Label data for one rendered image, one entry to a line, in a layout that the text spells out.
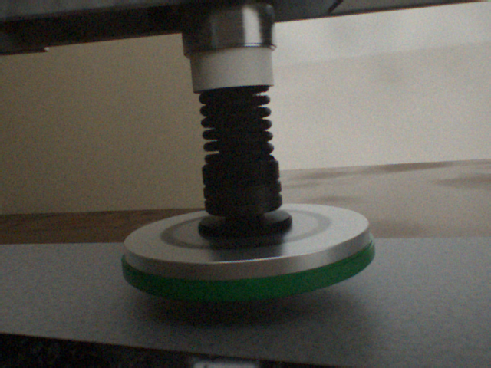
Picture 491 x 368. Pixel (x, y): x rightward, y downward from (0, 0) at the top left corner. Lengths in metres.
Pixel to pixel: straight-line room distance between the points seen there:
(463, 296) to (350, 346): 0.12
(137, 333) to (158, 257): 0.06
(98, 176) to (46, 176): 0.77
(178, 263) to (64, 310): 0.15
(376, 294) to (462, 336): 0.09
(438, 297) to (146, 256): 0.23
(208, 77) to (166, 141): 5.35
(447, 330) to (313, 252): 0.10
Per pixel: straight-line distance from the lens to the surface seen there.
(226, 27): 0.38
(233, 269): 0.33
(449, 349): 0.34
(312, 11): 0.49
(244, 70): 0.39
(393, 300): 0.41
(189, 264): 0.33
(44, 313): 0.46
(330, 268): 0.34
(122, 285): 0.49
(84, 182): 6.35
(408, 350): 0.33
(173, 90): 5.69
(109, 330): 0.40
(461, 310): 0.39
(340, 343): 0.34
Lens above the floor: 0.97
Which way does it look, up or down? 7 degrees down
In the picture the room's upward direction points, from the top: 5 degrees counter-clockwise
